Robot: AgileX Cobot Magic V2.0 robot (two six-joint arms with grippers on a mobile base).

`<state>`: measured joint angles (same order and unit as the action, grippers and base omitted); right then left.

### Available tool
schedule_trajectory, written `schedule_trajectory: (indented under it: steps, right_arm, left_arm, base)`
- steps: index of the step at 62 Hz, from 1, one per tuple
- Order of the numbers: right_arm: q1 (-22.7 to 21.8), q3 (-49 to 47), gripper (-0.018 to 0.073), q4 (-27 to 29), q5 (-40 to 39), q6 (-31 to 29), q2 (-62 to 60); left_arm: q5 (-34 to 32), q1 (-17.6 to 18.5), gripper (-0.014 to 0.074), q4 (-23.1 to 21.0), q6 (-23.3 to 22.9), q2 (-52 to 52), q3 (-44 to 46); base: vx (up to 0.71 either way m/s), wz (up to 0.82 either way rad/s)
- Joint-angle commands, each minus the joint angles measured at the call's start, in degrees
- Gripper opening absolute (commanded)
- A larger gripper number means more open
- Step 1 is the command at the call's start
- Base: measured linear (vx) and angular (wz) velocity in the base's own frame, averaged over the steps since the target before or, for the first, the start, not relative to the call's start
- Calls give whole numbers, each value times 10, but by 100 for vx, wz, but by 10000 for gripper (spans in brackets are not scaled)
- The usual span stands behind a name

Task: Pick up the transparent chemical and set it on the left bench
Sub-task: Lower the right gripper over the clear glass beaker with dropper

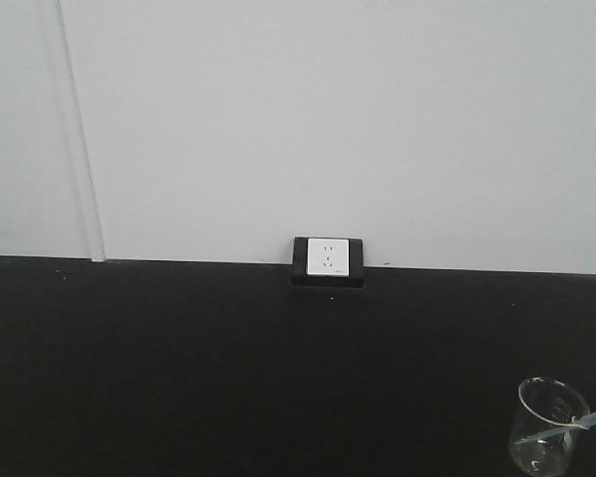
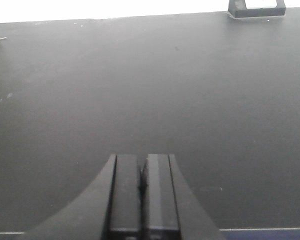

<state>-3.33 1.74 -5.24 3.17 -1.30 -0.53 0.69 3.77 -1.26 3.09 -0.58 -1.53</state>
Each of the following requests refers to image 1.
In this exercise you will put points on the white wall power socket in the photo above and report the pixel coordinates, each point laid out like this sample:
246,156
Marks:
328,257

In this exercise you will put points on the black socket housing box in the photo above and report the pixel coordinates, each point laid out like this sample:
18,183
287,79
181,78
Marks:
299,276

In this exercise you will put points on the clear glass beaker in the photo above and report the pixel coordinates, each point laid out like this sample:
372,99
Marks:
545,403

